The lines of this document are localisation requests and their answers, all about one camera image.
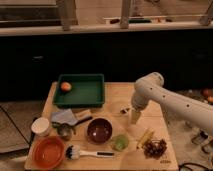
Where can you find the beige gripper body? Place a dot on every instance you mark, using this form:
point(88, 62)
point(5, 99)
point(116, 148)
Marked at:
point(135, 115)

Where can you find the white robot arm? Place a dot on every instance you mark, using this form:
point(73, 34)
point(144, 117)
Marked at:
point(150, 87)

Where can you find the dark purple bowl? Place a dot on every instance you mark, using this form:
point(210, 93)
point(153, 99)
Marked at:
point(99, 131)

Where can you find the orange plastic bowl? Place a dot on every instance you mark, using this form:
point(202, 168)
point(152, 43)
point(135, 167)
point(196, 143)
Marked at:
point(48, 152)

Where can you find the yellow banana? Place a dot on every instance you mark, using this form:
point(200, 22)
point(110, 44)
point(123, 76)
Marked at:
point(147, 136)

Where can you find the wooden block sponge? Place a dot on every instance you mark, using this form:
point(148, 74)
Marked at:
point(83, 115)

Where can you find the green plastic tray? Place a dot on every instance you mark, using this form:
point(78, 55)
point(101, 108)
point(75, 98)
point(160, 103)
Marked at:
point(87, 90)

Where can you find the blue-grey cloth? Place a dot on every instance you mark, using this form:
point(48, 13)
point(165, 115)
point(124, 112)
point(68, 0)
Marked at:
point(64, 116)

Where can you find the small metal cup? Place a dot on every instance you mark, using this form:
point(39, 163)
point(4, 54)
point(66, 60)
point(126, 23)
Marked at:
point(64, 131)

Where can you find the white dish brush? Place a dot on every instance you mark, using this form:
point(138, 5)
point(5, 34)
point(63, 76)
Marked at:
point(75, 152)

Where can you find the orange fruit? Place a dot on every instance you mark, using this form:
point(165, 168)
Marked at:
point(65, 86)

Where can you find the white paper cup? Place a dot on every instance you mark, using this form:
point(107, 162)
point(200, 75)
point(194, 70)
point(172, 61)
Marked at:
point(41, 127)

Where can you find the black handled utensil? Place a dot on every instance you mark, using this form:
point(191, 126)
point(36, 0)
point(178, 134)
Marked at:
point(83, 120)

